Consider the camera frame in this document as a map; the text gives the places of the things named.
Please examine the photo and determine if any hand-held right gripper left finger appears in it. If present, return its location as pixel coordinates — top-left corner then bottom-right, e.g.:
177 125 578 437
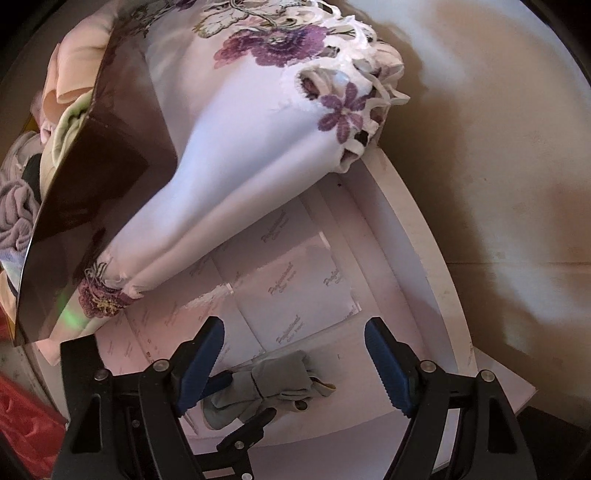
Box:
51 316 225 480

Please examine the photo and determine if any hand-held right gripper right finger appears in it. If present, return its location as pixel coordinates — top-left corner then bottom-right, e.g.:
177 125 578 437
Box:
364 317 539 480

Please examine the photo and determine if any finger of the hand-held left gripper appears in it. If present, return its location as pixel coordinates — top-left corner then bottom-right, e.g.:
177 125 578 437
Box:
203 370 235 395
216 407 278 480

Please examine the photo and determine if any grey cloth bundle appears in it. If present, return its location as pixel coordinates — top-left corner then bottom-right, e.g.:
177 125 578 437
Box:
203 349 337 430

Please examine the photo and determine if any grey nightstand drawer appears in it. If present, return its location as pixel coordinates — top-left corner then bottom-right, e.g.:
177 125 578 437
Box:
32 152 539 480

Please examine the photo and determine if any dark green sock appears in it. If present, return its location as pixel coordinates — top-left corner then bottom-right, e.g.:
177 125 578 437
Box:
21 156 45 186

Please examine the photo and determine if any cream cloth bundle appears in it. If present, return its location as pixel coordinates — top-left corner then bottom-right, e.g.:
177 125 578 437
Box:
41 9 114 109

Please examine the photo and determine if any red blanket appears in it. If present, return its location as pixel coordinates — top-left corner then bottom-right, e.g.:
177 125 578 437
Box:
0 371 68 480

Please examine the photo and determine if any pile of photo paper sheets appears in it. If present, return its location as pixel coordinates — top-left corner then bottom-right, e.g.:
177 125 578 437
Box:
99 185 365 370

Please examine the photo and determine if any white floral embroidered cloth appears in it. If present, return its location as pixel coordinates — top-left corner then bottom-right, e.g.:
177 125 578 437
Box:
39 0 411 365

